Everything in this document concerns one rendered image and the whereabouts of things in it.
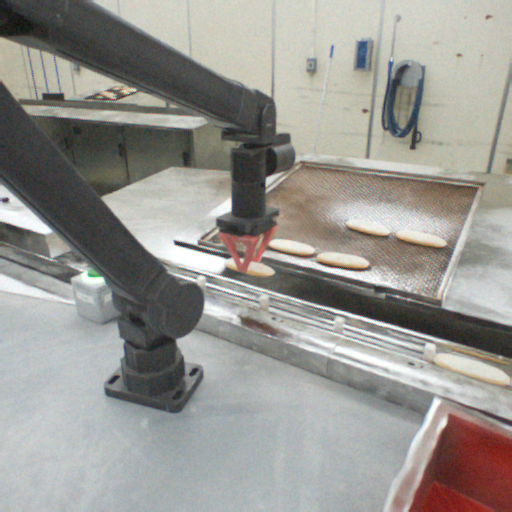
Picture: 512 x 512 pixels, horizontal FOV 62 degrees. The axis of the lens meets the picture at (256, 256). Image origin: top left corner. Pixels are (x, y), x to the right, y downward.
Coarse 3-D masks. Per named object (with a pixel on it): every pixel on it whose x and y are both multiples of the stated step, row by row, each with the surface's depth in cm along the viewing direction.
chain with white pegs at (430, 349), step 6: (198, 282) 82; (204, 282) 82; (204, 288) 83; (264, 300) 75; (264, 306) 75; (276, 312) 76; (294, 318) 74; (336, 318) 69; (342, 318) 69; (312, 324) 72; (336, 324) 69; (342, 324) 68; (336, 330) 69; (342, 330) 69; (372, 342) 68; (390, 348) 66; (426, 348) 62; (432, 348) 61; (408, 354) 65; (426, 354) 62; (432, 354) 62; (432, 360) 62
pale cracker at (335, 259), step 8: (320, 256) 83; (328, 256) 82; (336, 256) 82; (344, 256) 82; (352, 256) 81; (336, 264) 81; (344, 264) 80; (352, 264) 80; (360, 264) 79; (368, 264) 80
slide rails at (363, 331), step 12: (192, 276) 87; (216, 288) 82; (228, 288) 82; (252, 300) 78; (300, 312) 74; (312, 312) 74; (348, 324) 71; (348, 336) 68; (372, 336) 68; (384, 336) 68; (384, 348) 65; (408, 348) 65; (420, 348) 65; (420, 360) 62
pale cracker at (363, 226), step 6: (348, 222) 93; (354, 222) 93; (360, 222) 92; (366, 222) 92; (354, 228) 92; (360, 228) 91; (366, 228) 90; (372, 228) 90; (378, 228) 89; (384, 228) 90; (372, 234) 90; (378, 234) 89; (384, 234) 88
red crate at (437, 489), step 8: (432, 488) 46; (440, 488) 46; (448, 488) 46; (432, 496) 45; (440, 496) 45; (448, 496) 45; (456, 496) 45; (464, 496) 45; (424, 504) 44; (432, 504) 44; (440, 504) 44; (448, 504) 44; (456, 504) 44; (464, 504) 44; (472, 504) 44; (480, 504) 44
